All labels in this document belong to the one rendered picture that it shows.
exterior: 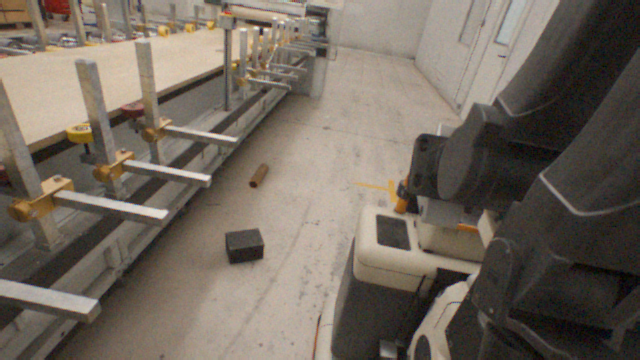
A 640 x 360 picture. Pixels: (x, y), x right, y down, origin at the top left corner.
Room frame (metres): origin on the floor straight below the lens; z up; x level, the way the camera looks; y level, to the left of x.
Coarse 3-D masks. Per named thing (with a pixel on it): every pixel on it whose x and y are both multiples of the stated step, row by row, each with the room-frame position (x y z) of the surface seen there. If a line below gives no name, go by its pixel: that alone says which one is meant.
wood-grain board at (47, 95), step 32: (0, 64) 1.34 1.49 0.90; (32, 64) 1.42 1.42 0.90; (64, 64) 1.50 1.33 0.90; (128, 64) 1.70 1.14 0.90; (160, 64) 1.82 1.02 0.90; (192, 64) 1.95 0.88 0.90; (32, 96) 1.05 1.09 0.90; (64, 96) 1.10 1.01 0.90; (128, 96) 1.21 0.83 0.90; (160, 96) 1.36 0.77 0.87; (32, 128) 0.81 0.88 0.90; (64, 128) 0.84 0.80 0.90
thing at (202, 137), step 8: (136, 128) 1.09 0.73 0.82; (168, 128) 1.09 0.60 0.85; (176, 128) 1.10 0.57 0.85; (176, 136) 1.08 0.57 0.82; (184, 136) 1.08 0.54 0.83; (192, 136) 1.08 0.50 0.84; (200, 136) 1.08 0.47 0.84; (208, 136) 1.08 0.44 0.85; (216, 136) 1.08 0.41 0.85; (224, 136) 1.09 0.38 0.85; (216, 144) 1.07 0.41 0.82; (224, 144) 1.07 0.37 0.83; (232, 144) 1.07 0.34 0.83
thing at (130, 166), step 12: (84, 156) 0.84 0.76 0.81; (96, 156) 0.85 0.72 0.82; (132, 168) 0.83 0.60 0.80; (144, 168) 0.83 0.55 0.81; (156, 168) 0.84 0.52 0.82; (168, 168) 0.85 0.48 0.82; (168, 180) 0.83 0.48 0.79; (180, 180) 0.82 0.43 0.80; (192, 180) 0.82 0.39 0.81; (204, 180) 0.82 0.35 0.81
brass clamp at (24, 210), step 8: (48, 184) 0.61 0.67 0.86; (56, 184) 0.62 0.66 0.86; (64, 184) 0.62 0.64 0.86; (72, 184) 0.65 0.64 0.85; (48, 192) 0.58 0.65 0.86; (56, 192) 0.60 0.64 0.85; (16, 200) 0.54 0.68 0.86; (24, 200) 0.54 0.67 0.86; (32, 200) 0.54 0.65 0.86; (40, 200) 0.55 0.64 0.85; (48, 200) 0.57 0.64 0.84; (8, 208) 0.52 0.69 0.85; (16, 208) 0.51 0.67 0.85; (24, 208) 0.52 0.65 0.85; (32, 208) 0.53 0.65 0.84; (40, 208) 0.55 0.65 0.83; (48, 208) 0.57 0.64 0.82; (16, 216) 0.52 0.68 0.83; (24, 216) 0.51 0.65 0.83; (32, 216) 0.52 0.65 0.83; (40, 216) 0.54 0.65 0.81
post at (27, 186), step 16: (0, 80) 0.57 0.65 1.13; (0, 96) 0.56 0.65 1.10; (0, 112) 0.55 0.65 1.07; (0, 128) 0.54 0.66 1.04; (16, 128) 0.57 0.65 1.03; (0, 144) 0.54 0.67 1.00; (16, 144) 0.56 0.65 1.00; (16, 160) 0.54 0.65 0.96; (16, 176) 0.54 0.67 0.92; (32, 176) 0.56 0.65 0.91; (16, 192) 0.54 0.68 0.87; (32, 192) 0.55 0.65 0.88; (32, 224) 0.54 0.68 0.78; (48, 224) 0.56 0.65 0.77; (48, 240) 0.54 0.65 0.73
